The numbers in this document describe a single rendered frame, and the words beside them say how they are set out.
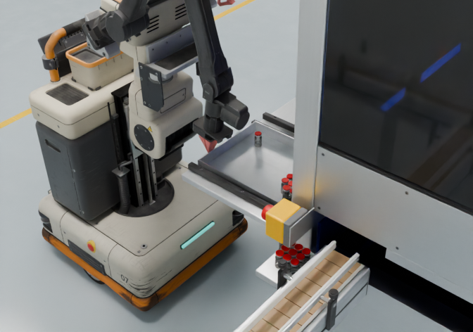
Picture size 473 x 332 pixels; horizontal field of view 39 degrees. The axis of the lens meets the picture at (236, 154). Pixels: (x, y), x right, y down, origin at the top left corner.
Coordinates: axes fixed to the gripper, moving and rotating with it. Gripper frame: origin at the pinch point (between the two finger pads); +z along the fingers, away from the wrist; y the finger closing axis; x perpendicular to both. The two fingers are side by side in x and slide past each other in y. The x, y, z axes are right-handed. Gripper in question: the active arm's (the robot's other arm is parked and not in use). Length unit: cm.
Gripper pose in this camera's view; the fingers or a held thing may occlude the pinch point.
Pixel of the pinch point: (210, 150)
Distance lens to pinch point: 193.2
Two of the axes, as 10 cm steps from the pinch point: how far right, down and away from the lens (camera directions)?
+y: 7.5, 5.1, -4.2
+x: 6.5, -4.6, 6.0
